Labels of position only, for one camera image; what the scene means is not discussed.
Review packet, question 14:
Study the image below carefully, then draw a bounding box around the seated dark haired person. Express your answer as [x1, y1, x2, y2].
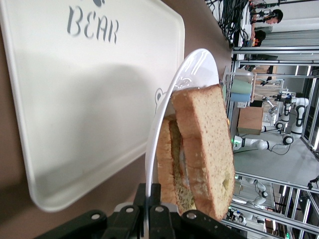
[251, 29, 267, 47]

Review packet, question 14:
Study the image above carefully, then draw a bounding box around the white wire rack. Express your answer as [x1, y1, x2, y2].
[219, 66, 255, 110]

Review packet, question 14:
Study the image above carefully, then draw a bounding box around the pale green cup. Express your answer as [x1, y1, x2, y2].
[230, 79, 253, 95]

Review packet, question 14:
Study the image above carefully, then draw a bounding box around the aluminium frame structure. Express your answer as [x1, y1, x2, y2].
[231, 46, 319, 239]

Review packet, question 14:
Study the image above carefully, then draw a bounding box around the toy bread slice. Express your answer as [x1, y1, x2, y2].
[156, 114, 197, 212]
[170, 84, 236, 222]

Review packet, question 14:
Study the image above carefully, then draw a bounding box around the tangled black cable bundle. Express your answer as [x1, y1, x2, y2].
[205, 0, 250, 48]

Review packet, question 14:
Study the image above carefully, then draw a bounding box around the person wearing headphones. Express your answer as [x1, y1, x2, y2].
[250, 8, 284, 25]

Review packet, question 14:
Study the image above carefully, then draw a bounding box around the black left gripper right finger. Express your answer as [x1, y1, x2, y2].
[148, 183, 175, 239]

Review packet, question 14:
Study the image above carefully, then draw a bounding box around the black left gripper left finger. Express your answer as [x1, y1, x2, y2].
[99, 183, 148, 239]

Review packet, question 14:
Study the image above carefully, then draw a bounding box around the white round plate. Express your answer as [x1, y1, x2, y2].
[145, 48, 220, 200]

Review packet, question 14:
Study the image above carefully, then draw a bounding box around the cream tray with bear print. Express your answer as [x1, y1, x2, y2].
[0, 0, 186, 213]

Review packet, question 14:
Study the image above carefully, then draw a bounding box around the brown cardboard box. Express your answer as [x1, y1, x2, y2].
[237, 107, 264, 136]

